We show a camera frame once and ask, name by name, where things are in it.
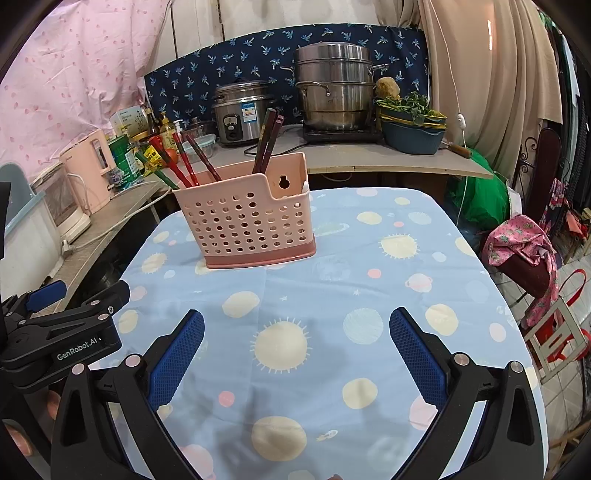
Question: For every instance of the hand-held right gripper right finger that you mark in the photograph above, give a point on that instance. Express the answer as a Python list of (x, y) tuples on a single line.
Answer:
[(415, 355)]

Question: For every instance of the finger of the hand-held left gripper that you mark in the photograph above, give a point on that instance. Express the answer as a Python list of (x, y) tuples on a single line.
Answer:
[(46, 293), (92, 309)]

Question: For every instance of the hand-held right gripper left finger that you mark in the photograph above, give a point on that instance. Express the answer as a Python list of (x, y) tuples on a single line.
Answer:
[(178, 364)]

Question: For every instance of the green chopstick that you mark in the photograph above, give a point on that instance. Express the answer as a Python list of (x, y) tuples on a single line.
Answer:
[(159, 175)]

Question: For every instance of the pink perforated utensil basket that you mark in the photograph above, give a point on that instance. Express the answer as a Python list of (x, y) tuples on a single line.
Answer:
[(240, 226)]

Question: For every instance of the bright red chopstick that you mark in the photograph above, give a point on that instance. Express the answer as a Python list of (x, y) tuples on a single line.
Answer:
[(168, 166), (182, 159)]

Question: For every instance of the dark red chopstick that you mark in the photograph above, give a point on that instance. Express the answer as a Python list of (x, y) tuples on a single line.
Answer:
[(274, 138), (203, 157), (265, 138)]

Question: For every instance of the person's left hand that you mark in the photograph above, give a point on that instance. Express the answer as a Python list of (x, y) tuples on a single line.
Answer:
[(14, 438)]

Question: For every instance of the light blue plastic bin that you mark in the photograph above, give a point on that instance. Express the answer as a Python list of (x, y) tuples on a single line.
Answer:
[(27, 244)]

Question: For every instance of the white kitchen appliance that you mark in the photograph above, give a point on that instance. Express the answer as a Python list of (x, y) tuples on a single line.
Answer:
[(62, 203)]

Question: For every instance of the blue planet print tablecloth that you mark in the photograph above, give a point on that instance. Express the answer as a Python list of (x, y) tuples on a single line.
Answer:
[(323, 286)]

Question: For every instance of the pink electric kettle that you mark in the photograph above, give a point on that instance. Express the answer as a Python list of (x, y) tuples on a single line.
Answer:
[(85, 170)]

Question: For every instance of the red plastic stool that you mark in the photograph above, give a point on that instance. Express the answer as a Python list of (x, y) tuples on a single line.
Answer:
[(551, 338)]

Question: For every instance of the green tin can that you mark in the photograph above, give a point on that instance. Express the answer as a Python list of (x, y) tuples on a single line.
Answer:
[(122, 161)]

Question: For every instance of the pink pineapple print cloth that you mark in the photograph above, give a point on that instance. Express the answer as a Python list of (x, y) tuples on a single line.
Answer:
[(517, 235)]

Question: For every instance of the yellow seasoning packet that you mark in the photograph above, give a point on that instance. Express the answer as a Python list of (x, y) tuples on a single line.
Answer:
[(151, 157)]

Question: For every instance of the green plastic bag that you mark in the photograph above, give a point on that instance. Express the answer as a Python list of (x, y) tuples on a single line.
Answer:
[(485, 198)]

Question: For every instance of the yellow oil bottle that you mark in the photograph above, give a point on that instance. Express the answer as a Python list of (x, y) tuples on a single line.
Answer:
[(165, 127)]

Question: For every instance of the dark sauce bottle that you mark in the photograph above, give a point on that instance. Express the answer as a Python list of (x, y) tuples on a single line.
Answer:
[(151, 121)]

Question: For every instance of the clear food container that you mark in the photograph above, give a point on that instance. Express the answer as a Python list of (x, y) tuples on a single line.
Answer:
[(207, 145)]

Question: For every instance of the white pump bottle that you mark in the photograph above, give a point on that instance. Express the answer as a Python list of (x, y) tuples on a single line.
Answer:
[(176, 127)]

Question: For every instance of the small steel lidded pot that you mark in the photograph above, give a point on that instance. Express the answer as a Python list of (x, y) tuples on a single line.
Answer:
[(201, 127)]

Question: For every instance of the blue plastic basin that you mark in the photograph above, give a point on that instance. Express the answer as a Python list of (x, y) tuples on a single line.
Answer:
[(411, 141)]

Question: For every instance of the pink dotted cloth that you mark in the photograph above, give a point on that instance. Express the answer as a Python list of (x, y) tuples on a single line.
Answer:
[(69, 69)]

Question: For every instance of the black induction cooktop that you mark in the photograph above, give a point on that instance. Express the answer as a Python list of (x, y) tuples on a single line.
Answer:
[(341, 136)]

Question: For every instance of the yellow plastic bowl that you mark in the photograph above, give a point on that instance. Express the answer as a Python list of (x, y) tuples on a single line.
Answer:
[(436, 117)]

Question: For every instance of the silver rice cooker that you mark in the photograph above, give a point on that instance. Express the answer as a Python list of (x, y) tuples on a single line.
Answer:
[(244, 120)]

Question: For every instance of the navy palm print cloth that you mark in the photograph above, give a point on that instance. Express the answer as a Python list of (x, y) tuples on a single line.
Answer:
[(207, 74)]

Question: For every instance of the tan lumpy loofah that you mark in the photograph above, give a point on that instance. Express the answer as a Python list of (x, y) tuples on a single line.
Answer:
[(388, 87)]

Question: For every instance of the stainless steel steamer pot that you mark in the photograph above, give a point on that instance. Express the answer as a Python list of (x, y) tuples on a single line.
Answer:
[(332, 92)]

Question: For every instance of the beige curtain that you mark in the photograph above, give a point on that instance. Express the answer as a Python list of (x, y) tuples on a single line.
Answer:
[(498, 69)]

